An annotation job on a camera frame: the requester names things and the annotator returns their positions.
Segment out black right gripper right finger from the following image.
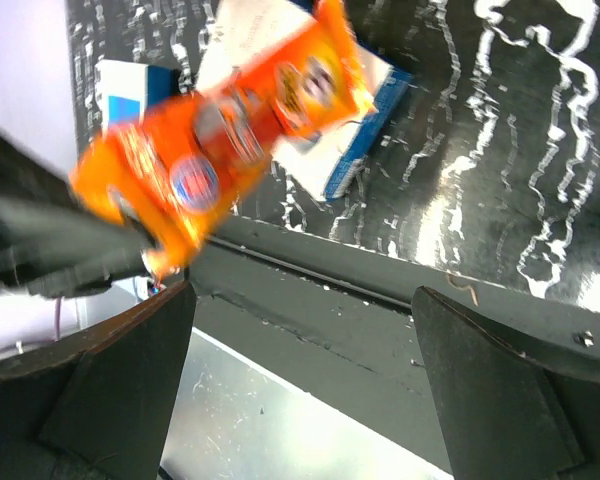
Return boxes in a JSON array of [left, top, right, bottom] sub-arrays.
[[412, 287, 600, 479]]

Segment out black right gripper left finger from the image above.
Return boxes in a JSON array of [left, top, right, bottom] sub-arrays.
[[0, 281, 196, 479]]

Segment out orange razor pack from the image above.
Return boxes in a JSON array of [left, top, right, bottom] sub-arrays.
[[70, 1, 374, 278]]

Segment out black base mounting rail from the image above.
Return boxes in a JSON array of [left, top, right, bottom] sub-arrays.
[[191, 240, 600, 475]]

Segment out blue Harry's razor box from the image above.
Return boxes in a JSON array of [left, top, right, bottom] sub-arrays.
[[95, 59, 180, 135]]

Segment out white Harry's razor box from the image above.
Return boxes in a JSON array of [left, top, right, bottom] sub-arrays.
[[196, 1, 412, 201]]

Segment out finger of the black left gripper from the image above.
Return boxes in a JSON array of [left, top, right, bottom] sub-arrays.
[[0, 133, 154, 299]]

